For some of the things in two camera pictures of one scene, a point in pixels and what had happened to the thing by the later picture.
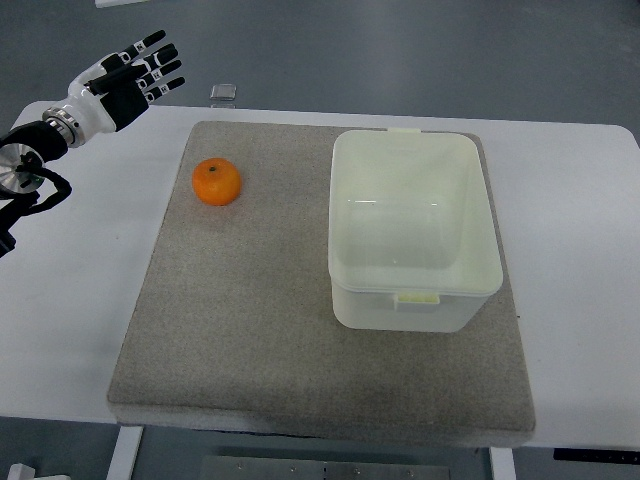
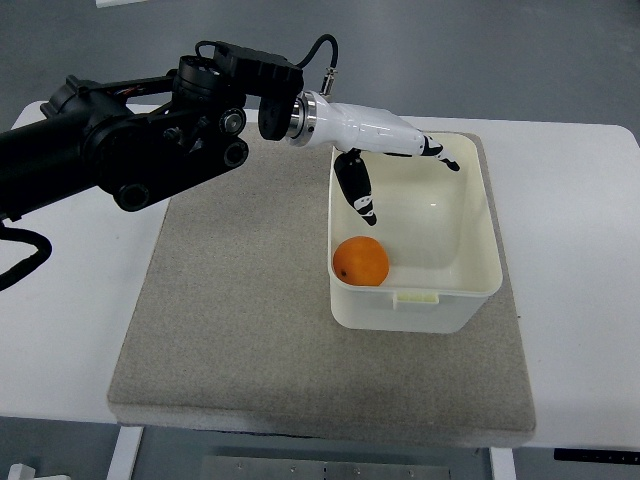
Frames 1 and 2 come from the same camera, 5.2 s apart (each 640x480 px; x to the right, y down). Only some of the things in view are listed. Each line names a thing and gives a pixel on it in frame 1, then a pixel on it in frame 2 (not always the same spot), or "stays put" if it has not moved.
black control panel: (597, 455) stays put
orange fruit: (216, 181) -> (360, 261)
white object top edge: (112, 3) stays put
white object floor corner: (20, 471) stays put
